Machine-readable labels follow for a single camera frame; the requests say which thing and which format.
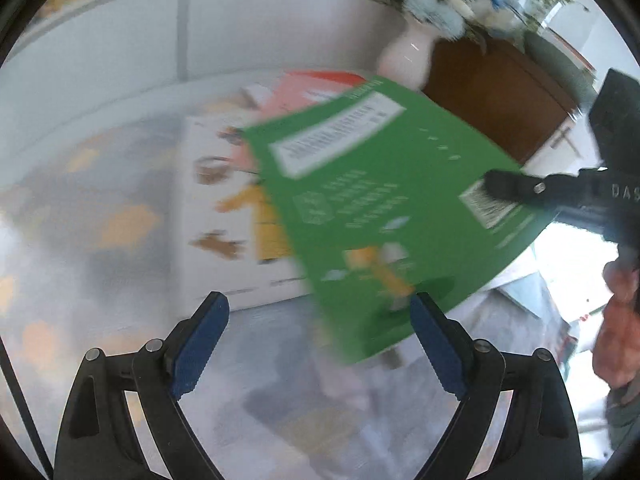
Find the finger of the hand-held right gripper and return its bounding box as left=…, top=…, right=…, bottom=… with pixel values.
left=485, top=169, right=584, bottom=209

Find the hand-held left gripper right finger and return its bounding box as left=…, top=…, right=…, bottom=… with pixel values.
left=410, top=291, right=583, bottom=480

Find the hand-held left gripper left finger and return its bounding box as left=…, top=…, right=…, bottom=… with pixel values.
left=54, top=291, right=231, bottom=480

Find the dark green book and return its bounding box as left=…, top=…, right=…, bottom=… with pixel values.
left=242, top=76, right=558, bottom=366

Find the person's right forearm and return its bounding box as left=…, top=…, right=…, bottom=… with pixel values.
left=602, top=385, right=640, bottom=466

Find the person's right hand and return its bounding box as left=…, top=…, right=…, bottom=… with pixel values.
left=592, top=259, right=640, bottom=391

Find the white book with small figures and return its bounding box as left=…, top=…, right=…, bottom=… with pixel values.
left=172, top=110, right=313, bottom=311

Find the dark round plate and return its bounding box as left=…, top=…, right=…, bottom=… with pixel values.
left=522, top=30, right=598, bottom=111

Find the brown cabinet with white drawers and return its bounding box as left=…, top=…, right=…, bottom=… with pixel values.
left=422, top=37, right=601, bottom=181

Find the white ribbed vase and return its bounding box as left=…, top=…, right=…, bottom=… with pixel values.
left=376, top=22, right=441, bottom=92

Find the red book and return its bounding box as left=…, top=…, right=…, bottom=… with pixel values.
left=260, top=69, right=371, bottom=126

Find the black cable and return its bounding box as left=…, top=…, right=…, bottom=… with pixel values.
left=0, top=337, right=55, bottom=480

